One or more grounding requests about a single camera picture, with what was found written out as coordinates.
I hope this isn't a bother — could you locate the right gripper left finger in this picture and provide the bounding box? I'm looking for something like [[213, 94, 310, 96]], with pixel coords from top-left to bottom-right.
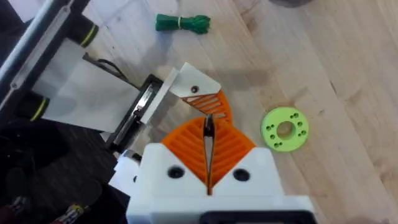
[[133, 116, 209, 200]]

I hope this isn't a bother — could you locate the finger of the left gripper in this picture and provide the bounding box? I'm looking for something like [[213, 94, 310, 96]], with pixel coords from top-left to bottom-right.
[[169, 62, 234, 124]]

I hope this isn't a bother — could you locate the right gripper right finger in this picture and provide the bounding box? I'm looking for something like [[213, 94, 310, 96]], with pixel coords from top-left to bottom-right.
[[208, 117, 285, 197]]

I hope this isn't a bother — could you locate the green disc with holes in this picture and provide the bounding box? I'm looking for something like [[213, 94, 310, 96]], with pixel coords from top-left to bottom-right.
[[260, 106, 310, 153]]

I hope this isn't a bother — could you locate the black cable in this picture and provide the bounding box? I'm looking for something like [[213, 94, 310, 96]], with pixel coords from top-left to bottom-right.
[[81, 52, 139, 90]]

